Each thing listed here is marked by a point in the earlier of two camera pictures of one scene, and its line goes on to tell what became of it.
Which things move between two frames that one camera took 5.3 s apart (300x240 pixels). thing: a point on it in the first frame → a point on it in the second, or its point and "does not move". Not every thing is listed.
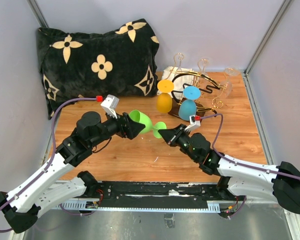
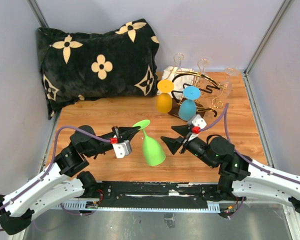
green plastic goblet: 139,117 → 154,153
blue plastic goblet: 187,108 does not move
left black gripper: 127,130 → 124,132
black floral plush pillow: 121,62 does not move
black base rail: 137,194 does not move
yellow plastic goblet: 164,101 does not move
